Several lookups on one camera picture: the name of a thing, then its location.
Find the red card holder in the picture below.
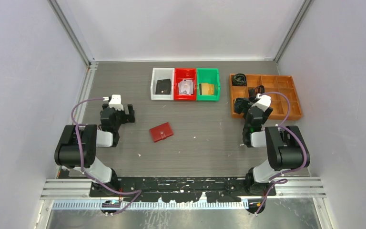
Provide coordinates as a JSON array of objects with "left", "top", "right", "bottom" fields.
[{"left": 149, "top": 122, "right": 174, "bottom": 143}]

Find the silver card in red bin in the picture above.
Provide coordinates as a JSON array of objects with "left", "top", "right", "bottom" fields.
[{"left": 178, "top": 79, "right": 194, "bottom": 95}]

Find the black card in white bin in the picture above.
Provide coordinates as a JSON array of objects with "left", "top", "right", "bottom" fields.
[{"left": 155, "top": 79, "right": 172, "bottom": 95}]

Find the red plastic bin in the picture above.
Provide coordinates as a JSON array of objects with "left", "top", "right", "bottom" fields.
[{"left": 173, "top": 68, "right": 197, "bottom": 101}]

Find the orange compartment tray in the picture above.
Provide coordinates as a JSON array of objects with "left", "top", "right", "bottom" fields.
[{"left": 228, "top": 73, "right": 303, "bottom": 121}]

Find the green plastic bin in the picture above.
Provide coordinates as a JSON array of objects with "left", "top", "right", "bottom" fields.
[{"left": 196, "top": 68, "right": 221, "bottom": 102}]

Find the rolled black belt middle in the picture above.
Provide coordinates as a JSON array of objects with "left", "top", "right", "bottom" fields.
[{"left": 248, "top": 85, "right": 265, "bottom": 99}]

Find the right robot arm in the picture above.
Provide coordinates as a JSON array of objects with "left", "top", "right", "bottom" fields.
[{"left": 234, "top": 96, "right": 310, "bottom": 196}]

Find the white plastic bin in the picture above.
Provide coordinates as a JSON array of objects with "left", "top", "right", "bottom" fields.
[{"left": 150, "top": 68, "right": 175, "bottom": 101}]

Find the gold card in green bin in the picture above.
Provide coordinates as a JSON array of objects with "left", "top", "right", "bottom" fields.
[{"left": 199, "top": 83, "right": 215, "bottom": 95}]

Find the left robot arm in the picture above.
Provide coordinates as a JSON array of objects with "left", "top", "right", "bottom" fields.
[{"left": 54, "top": 104, "right": 135, "bottom": 197}]

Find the rolled black belt lower left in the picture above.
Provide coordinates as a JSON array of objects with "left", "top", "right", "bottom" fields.
[{"left": 233, "top": 98, "right": 250, "bottom": 115}]

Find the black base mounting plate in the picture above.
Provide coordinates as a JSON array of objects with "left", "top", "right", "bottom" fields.
[{"left": 89, "top": 176, "right": 276, "bottom": 203}]

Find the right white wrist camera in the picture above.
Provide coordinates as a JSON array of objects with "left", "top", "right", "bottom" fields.
[{"left": 253, "top": 94, "right": 271, "bottom": 112}]

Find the rolled black belt top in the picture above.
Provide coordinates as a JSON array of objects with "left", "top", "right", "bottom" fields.
[{"left": 231, "top": 73, "right": 247, "bottom": 86}]

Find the rolled black belt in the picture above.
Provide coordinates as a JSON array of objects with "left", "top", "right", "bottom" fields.
[
  {"left": 248, "top": 85, "right": 265, "bottom": 99},
  {"left": 231, "top": 73, "right": 247, "bottom": 86},
  {"left": 233, "top": 98, "right": 250, "bottom": 115}
]

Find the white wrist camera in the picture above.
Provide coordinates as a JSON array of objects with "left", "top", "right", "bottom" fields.
[
  {"left": 253, "top": 94, "right": 271, "bottom": 112},
  {"left": 109, "top": 94, "right": 124, "bottom": 111}
]

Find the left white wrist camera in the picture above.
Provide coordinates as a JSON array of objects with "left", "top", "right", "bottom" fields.
[{"left": 109, "top": 94, "right": 124, "bottom": 111}]

